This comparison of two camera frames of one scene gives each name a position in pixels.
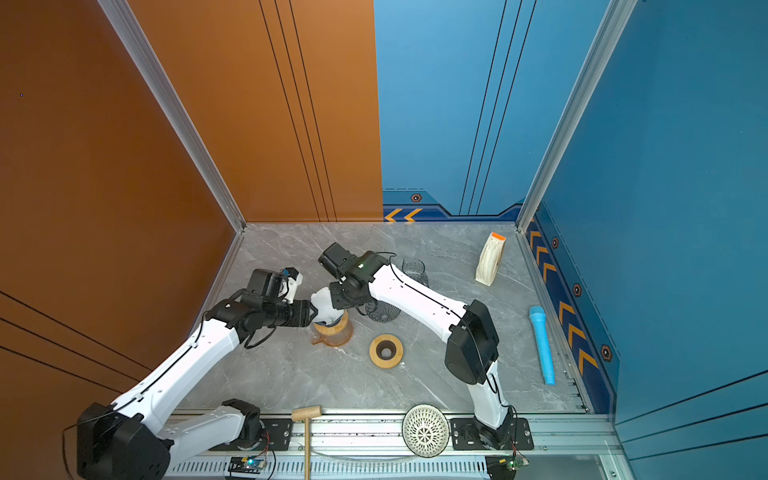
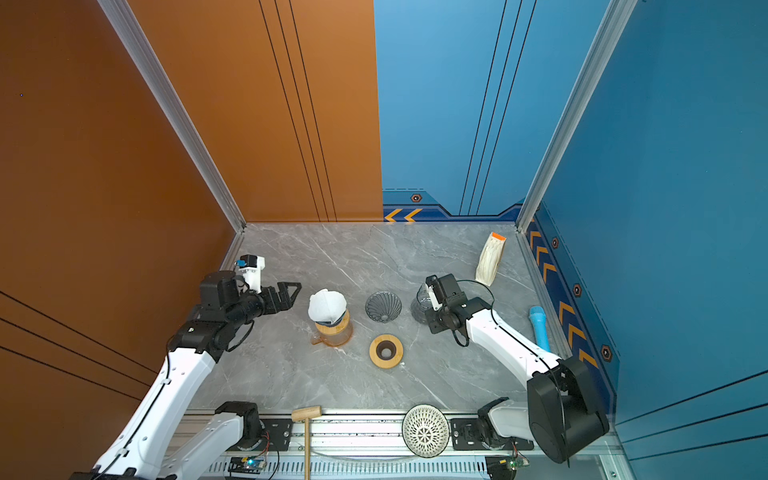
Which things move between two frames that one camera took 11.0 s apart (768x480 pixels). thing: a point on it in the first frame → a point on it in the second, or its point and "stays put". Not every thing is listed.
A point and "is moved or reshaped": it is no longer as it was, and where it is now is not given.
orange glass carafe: x=335 y=340 stays put
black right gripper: x=338 y=302 → x=433 y=325
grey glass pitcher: x=415 y=268 is moved or reshaped
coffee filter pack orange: x=490 y=258 stays put
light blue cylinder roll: x=539 y=321 stays put
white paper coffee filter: x=322 y=300 stays put
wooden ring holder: x=386 y=351 stays put
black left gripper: x=303 y=315 → x=285 y=303
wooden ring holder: x=333 y=329 stays put
